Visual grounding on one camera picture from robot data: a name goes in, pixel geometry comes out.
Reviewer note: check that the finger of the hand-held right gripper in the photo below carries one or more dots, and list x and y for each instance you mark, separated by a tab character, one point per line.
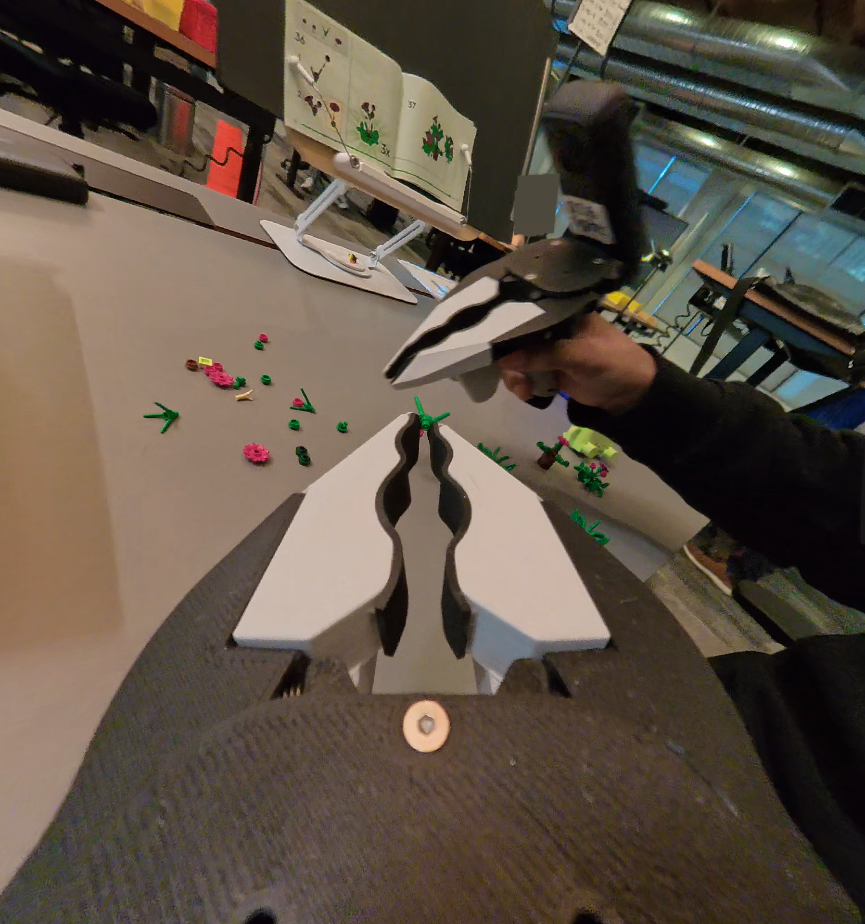
497	328
454	310

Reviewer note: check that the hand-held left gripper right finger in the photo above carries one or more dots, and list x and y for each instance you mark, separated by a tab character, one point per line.
533	577

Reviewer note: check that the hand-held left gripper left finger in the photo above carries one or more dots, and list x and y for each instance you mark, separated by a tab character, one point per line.
310	577

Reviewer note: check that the green toy stem piece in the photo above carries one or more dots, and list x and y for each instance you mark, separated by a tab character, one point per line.
429	419

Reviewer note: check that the person's right forearm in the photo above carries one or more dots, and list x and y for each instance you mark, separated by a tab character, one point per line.
750	469

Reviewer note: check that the person's right hand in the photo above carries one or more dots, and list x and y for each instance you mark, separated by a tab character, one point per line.
598	368

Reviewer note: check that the green toy leaf cluster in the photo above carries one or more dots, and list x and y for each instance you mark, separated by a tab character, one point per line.
591	527
497	456

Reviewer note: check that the green toy plant pink flowers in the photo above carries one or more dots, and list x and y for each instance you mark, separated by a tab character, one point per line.
593	478

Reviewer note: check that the hanging paper sheet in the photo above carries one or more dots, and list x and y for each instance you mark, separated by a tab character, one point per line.
600	21

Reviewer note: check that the pink toy flower brown base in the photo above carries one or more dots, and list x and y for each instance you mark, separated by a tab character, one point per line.
551	455

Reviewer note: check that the white book stand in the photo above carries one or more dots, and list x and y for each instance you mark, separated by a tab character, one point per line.
331	252

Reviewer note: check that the lime toy flower pot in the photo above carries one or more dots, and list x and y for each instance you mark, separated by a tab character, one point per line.
588	442

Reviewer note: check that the dark desk divider panel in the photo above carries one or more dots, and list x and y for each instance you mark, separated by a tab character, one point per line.
476	43

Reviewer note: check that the person's brown shoe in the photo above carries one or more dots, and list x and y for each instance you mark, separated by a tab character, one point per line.
708	567

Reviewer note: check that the scattered small toy pieces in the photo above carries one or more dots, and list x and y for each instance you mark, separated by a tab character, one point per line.
259	404

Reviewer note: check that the open instruction booklet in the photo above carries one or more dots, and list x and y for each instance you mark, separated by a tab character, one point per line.
375	101

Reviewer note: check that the black standing desk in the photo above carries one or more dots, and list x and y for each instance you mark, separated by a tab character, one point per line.
764	317

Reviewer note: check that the orange cone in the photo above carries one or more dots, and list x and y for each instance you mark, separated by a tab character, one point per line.
227	155

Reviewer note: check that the red plastic bin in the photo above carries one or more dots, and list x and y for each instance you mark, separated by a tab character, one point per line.
200	18

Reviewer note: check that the long wooden desk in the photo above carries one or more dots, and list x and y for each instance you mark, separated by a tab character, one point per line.
165	40

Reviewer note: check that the yellow storage bin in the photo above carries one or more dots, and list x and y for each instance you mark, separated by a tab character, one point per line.
162	11

